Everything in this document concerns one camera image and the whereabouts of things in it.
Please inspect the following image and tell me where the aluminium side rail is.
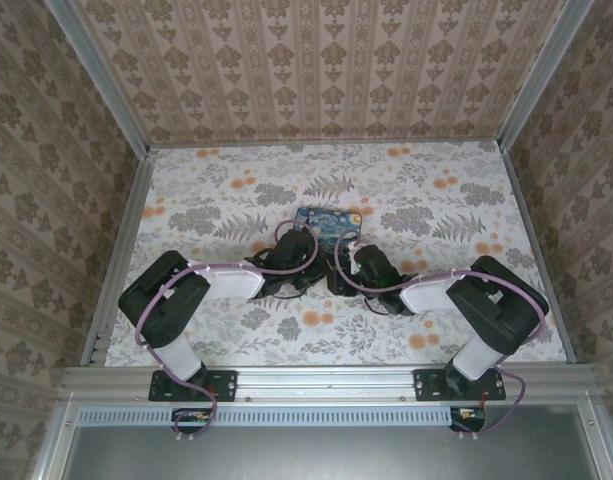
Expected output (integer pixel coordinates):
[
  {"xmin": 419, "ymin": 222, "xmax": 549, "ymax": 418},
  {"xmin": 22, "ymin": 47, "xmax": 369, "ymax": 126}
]
[
  {"xmin": 499, "ymin": 142, "xmax": 580, "ymax": 364},
  {"xmin": 79, "ymin": 148, "xmax": 158, "ymax": 367}
]

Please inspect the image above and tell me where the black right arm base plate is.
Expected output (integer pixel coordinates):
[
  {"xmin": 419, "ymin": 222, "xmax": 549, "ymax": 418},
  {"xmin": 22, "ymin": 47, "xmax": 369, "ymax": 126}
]
[{"xmin": 413, "ymin": 368, "xmax": 508, "ymax": 403}]

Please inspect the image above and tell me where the aluminium cross rail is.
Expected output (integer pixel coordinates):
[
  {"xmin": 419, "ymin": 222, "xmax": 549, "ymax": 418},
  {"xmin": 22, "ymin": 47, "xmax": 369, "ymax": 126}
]
[{"xmin": 59, "ymin": 363, "xmax": 601, "ymax": 403}]

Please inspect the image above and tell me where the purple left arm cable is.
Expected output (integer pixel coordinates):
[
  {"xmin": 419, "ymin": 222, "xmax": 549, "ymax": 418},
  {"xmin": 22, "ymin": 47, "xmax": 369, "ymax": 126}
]
[{"xmin": 135, "ymin": 219, "xmax": 321, "ymax": 444}]

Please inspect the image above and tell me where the floral table cover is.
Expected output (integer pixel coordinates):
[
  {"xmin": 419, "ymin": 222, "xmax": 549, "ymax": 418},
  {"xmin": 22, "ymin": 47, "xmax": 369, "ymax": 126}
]
[{"xmin": 103, "ymin": 140, "xmax": 570, "ymax": 367}]

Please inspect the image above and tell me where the aluminium frame post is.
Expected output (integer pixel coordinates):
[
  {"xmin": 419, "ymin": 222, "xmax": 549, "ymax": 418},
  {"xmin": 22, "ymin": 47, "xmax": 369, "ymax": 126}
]
[
  {"xmin": 496, "ymin": 0, "xmax": 596, "ymax": 152},
  {"xmin": 46, "ymin": 0, "xmax": 153, "ymax": 157}
]

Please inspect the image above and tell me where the grey slotted cable duct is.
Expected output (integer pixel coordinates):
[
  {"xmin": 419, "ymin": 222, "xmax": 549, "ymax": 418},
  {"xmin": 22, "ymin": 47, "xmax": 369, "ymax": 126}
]
[{"xmin": 77, "ymin": 405, "xmax": 456, "ymax": 427}]

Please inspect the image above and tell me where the black connector board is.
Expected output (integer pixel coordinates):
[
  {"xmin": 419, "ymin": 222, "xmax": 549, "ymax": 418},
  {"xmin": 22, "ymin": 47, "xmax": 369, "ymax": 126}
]
[
  {"xmin": 449, "ymin": 404, "xmax": 488, "ymax": 434},
  {"xmin": 171, "ymin": 406, "xmax": 213, "ymax": 434}
]

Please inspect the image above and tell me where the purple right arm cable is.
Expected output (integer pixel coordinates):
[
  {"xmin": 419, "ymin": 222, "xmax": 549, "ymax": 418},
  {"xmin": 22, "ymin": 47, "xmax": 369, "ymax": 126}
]
[{"xmin": 333, "ymin": 230, "xmax": 548, "ymax": 437}]

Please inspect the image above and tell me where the grey metal sheet panel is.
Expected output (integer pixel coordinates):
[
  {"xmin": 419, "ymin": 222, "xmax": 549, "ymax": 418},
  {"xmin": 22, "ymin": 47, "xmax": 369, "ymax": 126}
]
[{"xmin": 33, "ymin": 402, "xmax": 613, "ymax": 480}]

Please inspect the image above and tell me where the starry night print box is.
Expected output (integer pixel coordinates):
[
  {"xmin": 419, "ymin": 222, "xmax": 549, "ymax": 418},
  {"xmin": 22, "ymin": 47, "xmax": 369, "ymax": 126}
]
[{"xmin": 293, "ymin": 205, "xmax": 366, "ymax": 257}]

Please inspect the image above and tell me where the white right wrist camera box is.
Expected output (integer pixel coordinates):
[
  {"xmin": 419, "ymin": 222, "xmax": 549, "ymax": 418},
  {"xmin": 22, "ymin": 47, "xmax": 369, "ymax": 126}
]
[{"xmin": 346, "ymin": 240, "xmax": 368, "ymax": 275}]

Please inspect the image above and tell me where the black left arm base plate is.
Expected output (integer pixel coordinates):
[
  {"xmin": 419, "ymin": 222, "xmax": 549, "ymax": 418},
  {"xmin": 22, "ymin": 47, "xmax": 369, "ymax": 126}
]
[{"xmin": 149, "ymin": 368, "xmax": 238, "ymax": 403}]

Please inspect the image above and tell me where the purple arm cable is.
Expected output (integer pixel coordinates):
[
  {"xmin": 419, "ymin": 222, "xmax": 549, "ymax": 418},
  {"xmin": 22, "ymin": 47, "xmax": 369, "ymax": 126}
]
[
  {"xmin": 333, "ymin": 230, "xmax": 548, "ymax": 437},
  {"xmin": 135, "ymin": 219, "xmax": 321, "ymax": 444}
]

